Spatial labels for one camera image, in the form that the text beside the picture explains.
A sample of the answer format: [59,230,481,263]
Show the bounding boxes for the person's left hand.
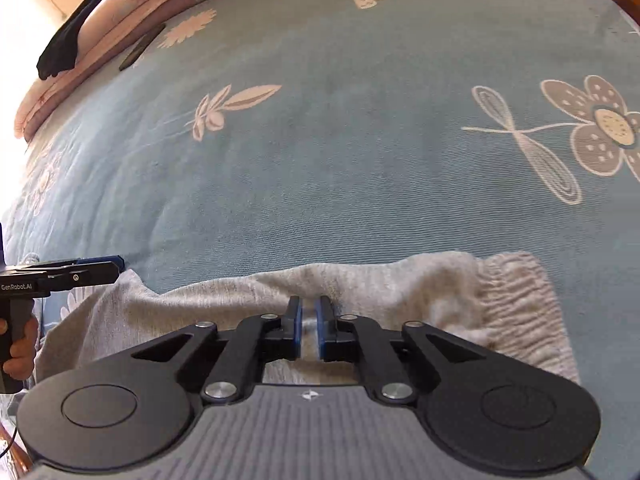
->
[0,316,40,377]

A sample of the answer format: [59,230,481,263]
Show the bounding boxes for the blue floral bed sheet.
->
[0,0,640,480]

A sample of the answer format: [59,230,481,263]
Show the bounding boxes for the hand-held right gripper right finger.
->
[316,295,488,403]

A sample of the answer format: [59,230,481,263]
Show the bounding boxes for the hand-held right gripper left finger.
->
[131,295,303,403]

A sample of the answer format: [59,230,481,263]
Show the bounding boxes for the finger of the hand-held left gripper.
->
[47,255,125,292]

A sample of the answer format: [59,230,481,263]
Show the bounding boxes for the black cable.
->
[0,422,19,461]

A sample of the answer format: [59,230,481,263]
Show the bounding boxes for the black garment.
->
[36,0,120,81]

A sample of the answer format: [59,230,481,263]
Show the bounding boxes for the folded pink floral quilt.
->
[14,0,231,138]

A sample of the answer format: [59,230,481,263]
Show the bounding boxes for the grey sweatpants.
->
[35,251,581,396]

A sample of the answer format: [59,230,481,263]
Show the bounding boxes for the black phone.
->
[118,24,167,72]

